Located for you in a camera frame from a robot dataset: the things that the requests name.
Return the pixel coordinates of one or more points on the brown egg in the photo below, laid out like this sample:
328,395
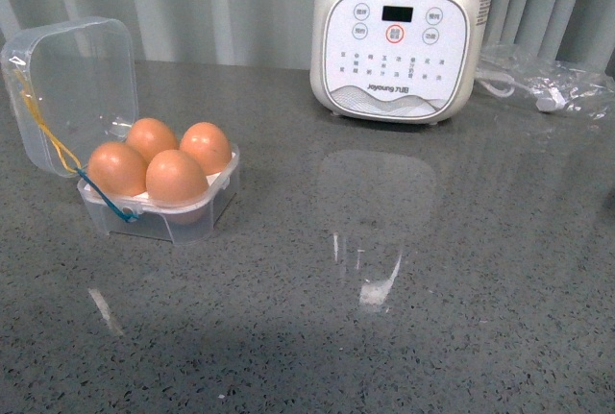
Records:
175,180
117,169
150,136
208,145

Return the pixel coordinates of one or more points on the clear plastic egg box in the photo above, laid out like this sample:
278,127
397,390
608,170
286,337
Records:
82,73

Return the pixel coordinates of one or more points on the white Joyoung soy milk maker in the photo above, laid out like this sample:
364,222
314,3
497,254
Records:
400,61

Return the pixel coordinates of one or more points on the blue rubber band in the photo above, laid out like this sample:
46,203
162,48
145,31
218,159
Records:
126,216

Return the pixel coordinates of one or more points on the yellow rubber band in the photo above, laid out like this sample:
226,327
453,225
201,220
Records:
67,158

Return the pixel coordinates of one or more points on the clear plastic bag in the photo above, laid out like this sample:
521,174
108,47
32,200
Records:
513,75

